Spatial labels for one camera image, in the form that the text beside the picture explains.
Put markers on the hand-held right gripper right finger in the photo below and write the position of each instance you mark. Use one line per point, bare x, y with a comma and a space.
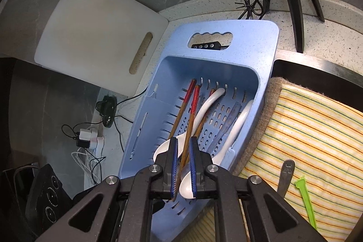
193, 174

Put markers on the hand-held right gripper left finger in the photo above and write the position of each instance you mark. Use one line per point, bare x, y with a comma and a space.
174, 174

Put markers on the white ceramic spoon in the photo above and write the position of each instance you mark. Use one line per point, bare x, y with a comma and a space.
244, 117
163, 150
211, 101

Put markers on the red wooden chopstick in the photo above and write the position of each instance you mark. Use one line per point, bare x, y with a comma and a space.
195, 100
189, 91
200, 127

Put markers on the clear plastic spoon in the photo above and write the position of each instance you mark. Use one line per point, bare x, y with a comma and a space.
231, 114

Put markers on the blue drain basket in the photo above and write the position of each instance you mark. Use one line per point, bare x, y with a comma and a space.
249, 40

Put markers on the white power strip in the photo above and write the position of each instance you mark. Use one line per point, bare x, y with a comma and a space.
96, 141

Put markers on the metal fork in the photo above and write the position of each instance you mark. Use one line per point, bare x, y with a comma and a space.
286, 174

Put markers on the black charger plug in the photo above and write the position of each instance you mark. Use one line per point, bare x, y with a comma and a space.
81, 143

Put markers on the green plastic spoon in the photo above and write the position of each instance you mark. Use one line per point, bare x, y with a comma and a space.
305, 196

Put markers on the yellow striped cloth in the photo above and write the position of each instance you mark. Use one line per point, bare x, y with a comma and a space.
312, 131

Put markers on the black induction cooker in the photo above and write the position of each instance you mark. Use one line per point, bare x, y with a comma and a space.
48, 193

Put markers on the black inline light remote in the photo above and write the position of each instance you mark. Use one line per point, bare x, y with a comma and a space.
207, 45

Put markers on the white cutting board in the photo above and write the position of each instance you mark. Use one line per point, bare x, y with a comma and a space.
93, 32

